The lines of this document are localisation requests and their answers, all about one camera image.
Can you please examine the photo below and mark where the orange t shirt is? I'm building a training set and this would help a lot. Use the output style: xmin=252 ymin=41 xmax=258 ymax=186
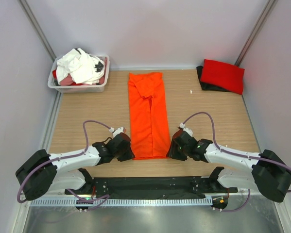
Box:
xmin=128 ymin=72 xmax=171 ymax=160

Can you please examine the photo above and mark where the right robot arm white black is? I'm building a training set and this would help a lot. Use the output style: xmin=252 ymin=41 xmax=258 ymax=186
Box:
xmin=167 ymin=128 xmax=291 ymax=202

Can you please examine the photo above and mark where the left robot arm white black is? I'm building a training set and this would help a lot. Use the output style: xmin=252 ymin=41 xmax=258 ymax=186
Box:
xmin=16 ymin=133 xmax=135 ymax=201

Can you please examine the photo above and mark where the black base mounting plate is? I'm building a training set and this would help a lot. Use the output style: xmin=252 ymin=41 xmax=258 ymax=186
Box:
xmin=73 ymin=176 xmax=238 ymax=200

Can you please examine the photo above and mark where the white plastic basket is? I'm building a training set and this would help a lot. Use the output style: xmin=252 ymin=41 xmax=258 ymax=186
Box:
xmin=48 ymin=55 xmax=110 ymax=94

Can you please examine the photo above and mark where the folded black t shirt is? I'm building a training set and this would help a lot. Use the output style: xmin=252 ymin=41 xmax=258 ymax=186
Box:
xmin=196 ymin=66 xmax=229 ymax=92

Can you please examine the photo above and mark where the folded red t shirt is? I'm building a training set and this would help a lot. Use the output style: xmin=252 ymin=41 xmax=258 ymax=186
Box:
xmin=201 ymin=59 xmax=245 ymax=95

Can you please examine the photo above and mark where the pink garment in basket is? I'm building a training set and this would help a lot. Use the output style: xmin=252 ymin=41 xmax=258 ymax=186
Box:
xmin=58 ymin=74 xmax=74 ymax=86

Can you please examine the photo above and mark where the crumpled white t shirt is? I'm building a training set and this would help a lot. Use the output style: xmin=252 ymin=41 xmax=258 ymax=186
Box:
xmin=56 ymin=48 xmax=105 ymax=86

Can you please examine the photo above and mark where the red garment in basket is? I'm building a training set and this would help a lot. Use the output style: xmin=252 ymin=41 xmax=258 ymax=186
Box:
xmin=52 ymin=69 xmax=58 ymax=85

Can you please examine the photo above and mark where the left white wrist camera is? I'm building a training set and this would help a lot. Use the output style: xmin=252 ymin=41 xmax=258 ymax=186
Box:
xmin=109 ymin=127 xmax=126 ymax=135

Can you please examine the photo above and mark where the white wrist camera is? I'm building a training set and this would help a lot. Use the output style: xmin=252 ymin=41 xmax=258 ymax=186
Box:
xmin=179 ymin=123 xmax=193 ymax=136
xmin=109 ymin=127 xmax=126 ymax=135

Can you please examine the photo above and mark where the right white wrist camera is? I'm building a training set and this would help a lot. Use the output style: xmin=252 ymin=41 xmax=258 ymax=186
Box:
xmin=179 ymin=123 xmax=193 ymax=136

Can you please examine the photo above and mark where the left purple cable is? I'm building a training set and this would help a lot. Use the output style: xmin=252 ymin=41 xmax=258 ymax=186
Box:
xmin=16 ymin=120 xmax=114 ymax=211

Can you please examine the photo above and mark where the slotted grey cable duct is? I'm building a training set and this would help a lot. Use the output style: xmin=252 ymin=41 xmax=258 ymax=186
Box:
xmin=30 ymin=196 xmax=213 ymax=207

